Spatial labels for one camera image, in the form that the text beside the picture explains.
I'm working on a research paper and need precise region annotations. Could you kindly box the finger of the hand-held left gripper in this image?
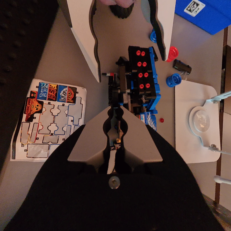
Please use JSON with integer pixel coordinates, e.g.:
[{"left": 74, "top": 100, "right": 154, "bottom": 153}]
[
  {"left": 66, "top": 0, "right": 102, "bottom": 83},
  {"left": 141, "top": 0, "right": 176, "bottom": 61}
]

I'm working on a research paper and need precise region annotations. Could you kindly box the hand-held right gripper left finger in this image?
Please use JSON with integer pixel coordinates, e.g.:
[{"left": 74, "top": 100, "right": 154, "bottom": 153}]
[{"left": 67, "top": 106, "right": 116, "bottom": 170}]

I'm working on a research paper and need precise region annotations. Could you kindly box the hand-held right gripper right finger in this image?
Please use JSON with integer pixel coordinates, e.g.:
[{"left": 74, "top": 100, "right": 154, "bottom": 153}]
[{"left": 115, "top": 106, "right": 164, "bottom": 168}]

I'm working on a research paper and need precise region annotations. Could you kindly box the brick-built toy truck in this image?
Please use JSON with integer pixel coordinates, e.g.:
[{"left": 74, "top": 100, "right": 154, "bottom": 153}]
[{"left": 102, "top": 45, "right": 162, "bottom": 151}]

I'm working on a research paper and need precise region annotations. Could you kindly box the person's left hand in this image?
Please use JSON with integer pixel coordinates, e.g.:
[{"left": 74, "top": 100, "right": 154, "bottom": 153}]
[{"left": 97, "top": 0, "right": 135, "bottom": 8}]

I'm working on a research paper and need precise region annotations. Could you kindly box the red wheel rim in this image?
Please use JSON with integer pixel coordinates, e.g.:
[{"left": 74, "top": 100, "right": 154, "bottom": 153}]
[{"left": 166, "top": 46, "right": 179, "bottom": 62}]

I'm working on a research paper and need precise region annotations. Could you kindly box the sticker sheet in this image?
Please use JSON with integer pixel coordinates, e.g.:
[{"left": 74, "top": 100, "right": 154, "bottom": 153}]
[{"left": 10, "top": 78, "right": 87, "bottom": 162}]

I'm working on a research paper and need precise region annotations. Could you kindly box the blue storage bin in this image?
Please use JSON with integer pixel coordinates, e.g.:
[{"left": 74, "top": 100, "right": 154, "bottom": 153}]
[{"left": 174, "top": 0, "right": 231, "bottom": 35}]

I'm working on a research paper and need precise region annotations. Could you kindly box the black cylinder part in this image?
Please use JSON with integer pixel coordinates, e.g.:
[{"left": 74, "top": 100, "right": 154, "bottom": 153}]
[{"left": 173, "top": 59, "right": 192, "bottom": 75}]

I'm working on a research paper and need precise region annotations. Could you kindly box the clear round disc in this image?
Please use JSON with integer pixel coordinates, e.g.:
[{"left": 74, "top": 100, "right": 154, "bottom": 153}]
[{"left": 193, "top": 110, "right": 210, "bottom": 133}]

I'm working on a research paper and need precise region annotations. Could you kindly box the black dotted pad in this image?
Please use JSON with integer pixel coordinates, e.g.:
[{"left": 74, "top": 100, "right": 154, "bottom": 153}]
[{"left": 0, "top": 0, "right": 60, "bottom": 172}]

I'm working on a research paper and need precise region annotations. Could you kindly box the white stand with base plate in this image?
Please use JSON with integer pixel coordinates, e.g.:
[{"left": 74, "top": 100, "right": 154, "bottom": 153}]
[{"left": 174, "top": 80, "right": 231, "bottom": 164}]

